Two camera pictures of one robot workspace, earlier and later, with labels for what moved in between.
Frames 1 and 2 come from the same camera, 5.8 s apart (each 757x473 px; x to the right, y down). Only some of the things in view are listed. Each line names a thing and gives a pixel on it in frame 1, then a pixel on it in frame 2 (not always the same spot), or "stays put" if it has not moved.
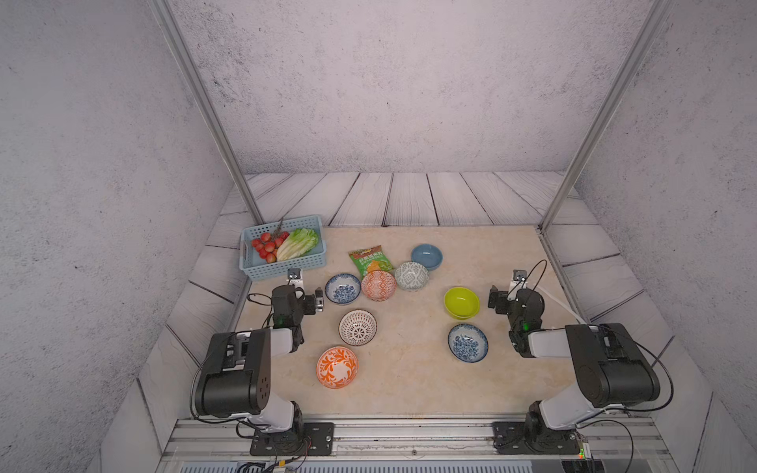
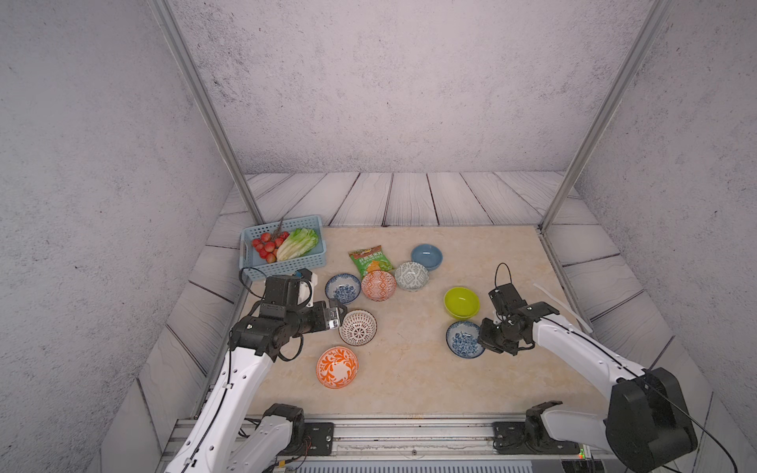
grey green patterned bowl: (411, 275) stays put
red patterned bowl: (378, 286) stays put
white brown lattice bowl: (358, 327) stays put
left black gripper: (309, 306) → (322, 321)
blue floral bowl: (343, 289) stays put
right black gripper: (503, 301) → (484, 338)
